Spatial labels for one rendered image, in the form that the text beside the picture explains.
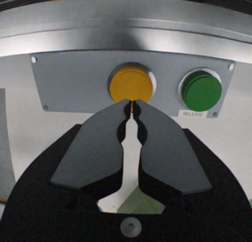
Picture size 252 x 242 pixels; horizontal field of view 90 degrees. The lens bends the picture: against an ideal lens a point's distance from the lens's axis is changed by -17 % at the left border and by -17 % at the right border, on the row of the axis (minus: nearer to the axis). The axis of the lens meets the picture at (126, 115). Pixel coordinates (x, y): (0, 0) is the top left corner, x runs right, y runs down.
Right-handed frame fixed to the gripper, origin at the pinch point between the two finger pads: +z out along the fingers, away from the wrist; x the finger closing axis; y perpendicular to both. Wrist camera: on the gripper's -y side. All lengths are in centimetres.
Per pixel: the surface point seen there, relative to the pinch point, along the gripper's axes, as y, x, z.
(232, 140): 15.8, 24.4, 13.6
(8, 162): 153, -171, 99
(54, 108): 2.9, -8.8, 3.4
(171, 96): 0.9, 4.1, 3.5
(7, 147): 121, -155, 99
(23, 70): 1.1, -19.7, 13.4
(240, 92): 3.7, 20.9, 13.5
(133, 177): 29.8, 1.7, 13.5
